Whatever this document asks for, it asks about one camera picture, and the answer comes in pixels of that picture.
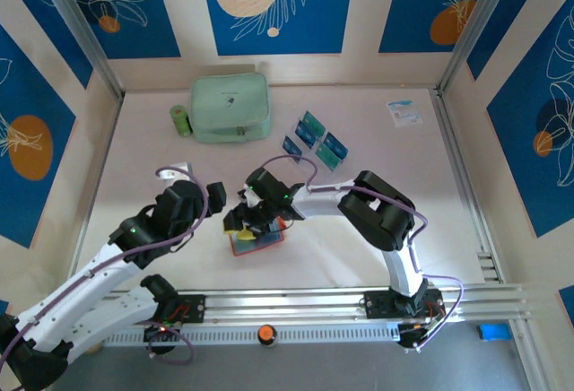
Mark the aluminium side rail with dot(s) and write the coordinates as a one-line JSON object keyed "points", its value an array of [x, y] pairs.
{"points": [[466, 185]]}

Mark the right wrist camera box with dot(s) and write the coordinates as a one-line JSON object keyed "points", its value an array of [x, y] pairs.
{"points": [[248, 198]]}

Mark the blue credit card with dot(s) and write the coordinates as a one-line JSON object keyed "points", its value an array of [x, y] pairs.
{"points": [[290, 145], [269, 240], [304, 133], [336, 144]]}

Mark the aluminium frame post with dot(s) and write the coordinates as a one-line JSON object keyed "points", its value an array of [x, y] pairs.
{"points": [[76, 23], [480, 23]]}

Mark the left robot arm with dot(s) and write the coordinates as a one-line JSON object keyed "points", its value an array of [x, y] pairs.
{"points": [[80, 292]]}

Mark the teal credit card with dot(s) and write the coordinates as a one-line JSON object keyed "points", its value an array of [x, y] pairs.
{"points": [[312, 123]]}

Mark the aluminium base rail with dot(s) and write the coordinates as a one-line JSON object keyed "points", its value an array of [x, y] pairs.
{"points": [[287, 306]]}

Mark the green cylinder roll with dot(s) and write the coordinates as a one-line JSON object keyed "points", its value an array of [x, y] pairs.
{"points": [[180, 120]]}

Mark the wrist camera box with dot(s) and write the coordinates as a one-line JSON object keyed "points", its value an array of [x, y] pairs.
{"points": [[248, 198], [172, 172]]}

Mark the mint green zip pouch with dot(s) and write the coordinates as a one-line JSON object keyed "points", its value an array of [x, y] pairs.
{"points": [[229, 106]]}

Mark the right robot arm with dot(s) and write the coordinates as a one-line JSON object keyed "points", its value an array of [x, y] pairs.
{"points": [[323, 202]]}

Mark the orange stop button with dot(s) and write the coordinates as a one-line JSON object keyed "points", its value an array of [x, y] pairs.
{"points": [[267, 333]]}

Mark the clear acrylic card stand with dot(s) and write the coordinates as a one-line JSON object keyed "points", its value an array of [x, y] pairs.
{"points": [[314, 144]]}

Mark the white blue paper packet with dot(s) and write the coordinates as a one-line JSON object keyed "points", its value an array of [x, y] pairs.
{"points": [[404, 113]]}

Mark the orange card holder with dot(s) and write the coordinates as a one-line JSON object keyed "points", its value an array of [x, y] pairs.
{"points": [[233, 246]]}

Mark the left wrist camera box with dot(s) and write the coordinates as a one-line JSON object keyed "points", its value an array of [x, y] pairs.
{"points": [[172, 172]]}

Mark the blue sponge block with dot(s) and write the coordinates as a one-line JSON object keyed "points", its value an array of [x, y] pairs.
{"points": [[494, 332]]}

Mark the green credit card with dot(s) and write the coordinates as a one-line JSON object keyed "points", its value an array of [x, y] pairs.
{"points": [[329, 158]]}

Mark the small black electronics board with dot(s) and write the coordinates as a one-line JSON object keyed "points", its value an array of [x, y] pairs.
{"points": [[414, 336], [161, 332]]}

